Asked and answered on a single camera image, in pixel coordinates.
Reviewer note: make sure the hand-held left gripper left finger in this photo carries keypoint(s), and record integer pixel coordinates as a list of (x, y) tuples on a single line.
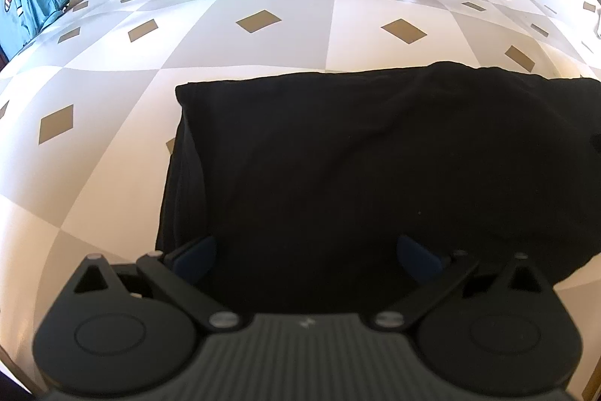
[(197, 257)]

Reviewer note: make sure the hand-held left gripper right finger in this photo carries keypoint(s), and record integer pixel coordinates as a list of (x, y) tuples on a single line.
[(418, 260)]

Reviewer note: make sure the black white-striped t-shirt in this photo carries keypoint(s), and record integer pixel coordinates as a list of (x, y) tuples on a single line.
[(352, 156)]

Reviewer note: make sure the grey white checkered tablecloth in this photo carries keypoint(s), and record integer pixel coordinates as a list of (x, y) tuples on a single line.
[(281, 44)]

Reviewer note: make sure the white box with red print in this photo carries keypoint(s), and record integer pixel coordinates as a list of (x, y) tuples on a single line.
[(598, 23)]

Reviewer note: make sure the blue printed garment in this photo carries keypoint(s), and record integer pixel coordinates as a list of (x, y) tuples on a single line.
[(28, 1)]

